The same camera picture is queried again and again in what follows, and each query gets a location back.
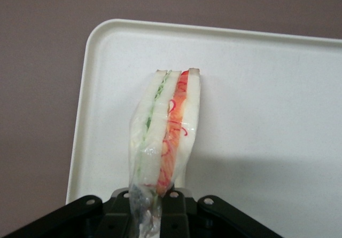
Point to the triangle sandwich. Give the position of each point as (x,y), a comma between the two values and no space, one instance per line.
(163,120)

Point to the cream plastic tray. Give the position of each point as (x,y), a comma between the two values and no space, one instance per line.
(253,115)

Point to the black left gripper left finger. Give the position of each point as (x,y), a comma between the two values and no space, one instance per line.
(117,216)

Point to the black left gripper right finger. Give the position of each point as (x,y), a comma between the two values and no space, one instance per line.
(173,216)

